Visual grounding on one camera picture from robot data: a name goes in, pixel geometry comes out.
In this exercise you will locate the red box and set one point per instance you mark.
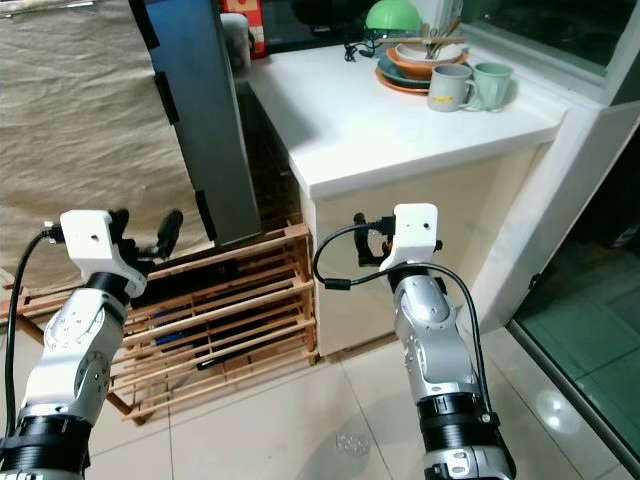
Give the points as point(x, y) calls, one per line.
point(256, 30)

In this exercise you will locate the grey mug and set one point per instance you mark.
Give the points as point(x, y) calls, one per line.
point(450, 90)

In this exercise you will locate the white bowl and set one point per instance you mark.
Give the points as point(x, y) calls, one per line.
point(418, 52)

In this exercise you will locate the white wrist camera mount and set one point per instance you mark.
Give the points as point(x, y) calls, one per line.
point(85, 235)
point(415, 228)

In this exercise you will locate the white cup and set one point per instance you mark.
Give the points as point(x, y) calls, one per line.
point(234, 45)

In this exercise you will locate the grey fridge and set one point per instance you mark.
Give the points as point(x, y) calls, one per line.
point(210, 110)

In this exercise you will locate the green dome bowl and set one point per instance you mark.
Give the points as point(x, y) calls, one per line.
point(392, 14)

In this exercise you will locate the glass sliding door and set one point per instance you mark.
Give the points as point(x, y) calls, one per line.
point(590, 320)

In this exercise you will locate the dark window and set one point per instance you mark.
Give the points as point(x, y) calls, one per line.
point(550, 25)

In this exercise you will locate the pale green mug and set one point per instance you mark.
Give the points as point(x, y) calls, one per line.
point(497, 85)

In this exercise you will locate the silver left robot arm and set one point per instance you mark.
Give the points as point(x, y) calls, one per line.
point(75, 345)

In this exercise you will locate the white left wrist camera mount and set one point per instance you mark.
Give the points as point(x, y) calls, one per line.
point(85, 235)

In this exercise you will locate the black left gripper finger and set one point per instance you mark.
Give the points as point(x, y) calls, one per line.
point(120, 224)
point(172, 230)

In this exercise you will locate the wooden slat pallet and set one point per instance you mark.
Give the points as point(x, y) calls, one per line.
point(240, 300)

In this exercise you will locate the beige linen cloth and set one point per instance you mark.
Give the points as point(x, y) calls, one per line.
point(80, 120)

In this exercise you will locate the wooden chopstick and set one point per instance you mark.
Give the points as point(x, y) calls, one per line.
point(435, 40)
point(455, 41)

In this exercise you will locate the orange plate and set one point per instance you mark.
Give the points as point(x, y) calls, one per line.
point(400, 87)

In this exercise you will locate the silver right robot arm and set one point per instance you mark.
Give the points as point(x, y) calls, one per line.
point(435, 330)

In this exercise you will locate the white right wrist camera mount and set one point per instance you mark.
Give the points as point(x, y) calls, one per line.
point(415, 228)

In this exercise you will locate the white counter cabinet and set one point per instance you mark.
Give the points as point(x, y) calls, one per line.
point(400, 140)

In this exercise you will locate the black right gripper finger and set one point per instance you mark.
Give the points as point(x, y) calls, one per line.
point(360, 225)

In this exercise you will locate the teal plate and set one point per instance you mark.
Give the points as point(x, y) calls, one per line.
point(388, 70)

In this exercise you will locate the orange bowl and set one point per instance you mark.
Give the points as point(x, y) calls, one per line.
point(418, 69)

